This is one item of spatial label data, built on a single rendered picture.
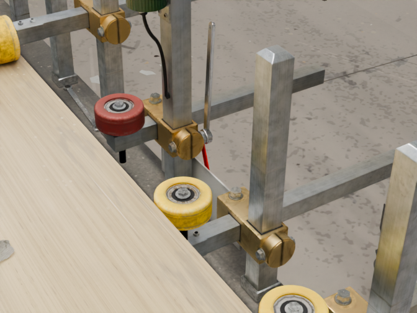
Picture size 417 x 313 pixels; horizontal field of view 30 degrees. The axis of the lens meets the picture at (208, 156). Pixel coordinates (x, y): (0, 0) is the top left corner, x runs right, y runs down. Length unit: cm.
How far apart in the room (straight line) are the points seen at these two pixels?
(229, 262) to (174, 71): 32
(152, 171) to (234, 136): 137
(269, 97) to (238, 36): 252
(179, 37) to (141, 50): 220
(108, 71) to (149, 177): 21
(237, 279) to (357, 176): 25
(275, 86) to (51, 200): 34
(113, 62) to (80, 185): 41
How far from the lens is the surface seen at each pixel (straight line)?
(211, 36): 126
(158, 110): 131
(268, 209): 109
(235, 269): 125
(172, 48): 118
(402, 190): 83
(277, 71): 97
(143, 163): 147
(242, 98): 137
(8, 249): 101
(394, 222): 86
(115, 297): 93
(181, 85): 122
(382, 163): 130
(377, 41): 354
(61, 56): 170
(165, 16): 116
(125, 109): 125
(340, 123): 293
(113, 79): 147
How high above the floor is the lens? 156
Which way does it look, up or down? 35 degrees down
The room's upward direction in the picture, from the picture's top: 1 degrees clockwise
